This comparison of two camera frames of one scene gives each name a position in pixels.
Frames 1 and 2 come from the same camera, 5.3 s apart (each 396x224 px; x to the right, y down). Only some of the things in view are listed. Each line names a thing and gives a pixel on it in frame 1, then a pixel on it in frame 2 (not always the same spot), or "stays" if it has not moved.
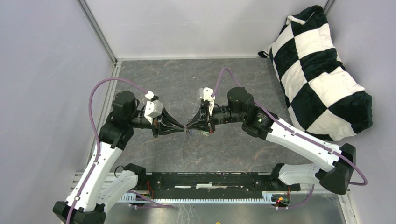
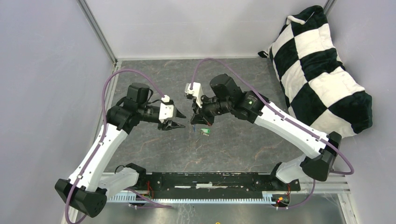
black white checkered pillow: x=323 y=98 stays
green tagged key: x=202 y=132 stays
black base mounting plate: x=216 y=181 stays
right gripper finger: x=202 y=127 -> x=207 y=119
